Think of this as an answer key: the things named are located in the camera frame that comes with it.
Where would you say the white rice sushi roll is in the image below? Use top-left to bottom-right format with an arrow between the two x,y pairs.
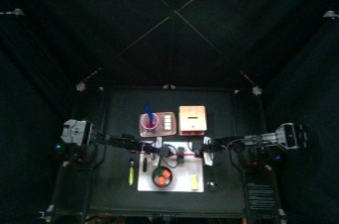
162,114 -> 173,131

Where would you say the white plastic cutting board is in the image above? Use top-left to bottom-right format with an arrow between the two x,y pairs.
136,141 -> 205,193

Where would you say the pink plastic tray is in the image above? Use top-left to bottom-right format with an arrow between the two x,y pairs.
137,111 -> 178,138

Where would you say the red toy cup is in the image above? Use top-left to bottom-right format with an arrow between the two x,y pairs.
138,112 -> 161,130

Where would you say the stainless steel pot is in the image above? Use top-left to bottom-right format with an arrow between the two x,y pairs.
150,166 -> 174,188

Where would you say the yellow egg nigiri toy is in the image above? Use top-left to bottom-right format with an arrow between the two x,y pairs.
189,173 -> 200,191

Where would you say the blue toy utensil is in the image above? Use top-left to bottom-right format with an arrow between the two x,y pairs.
144,105 -> 156,127

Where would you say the wooden box with red inside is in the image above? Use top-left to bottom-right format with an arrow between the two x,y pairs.
177,105 -> 208,137

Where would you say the yellow-green marker left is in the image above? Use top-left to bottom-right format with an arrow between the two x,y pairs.
126,158 -> 134,186

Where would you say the black printed label sheet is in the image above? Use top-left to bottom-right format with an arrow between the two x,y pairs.
244,182 -> 277,212

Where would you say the thin diagonal brace wire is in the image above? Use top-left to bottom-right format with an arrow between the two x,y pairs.
78,0 -> 236,87
121,0 -> 261,94

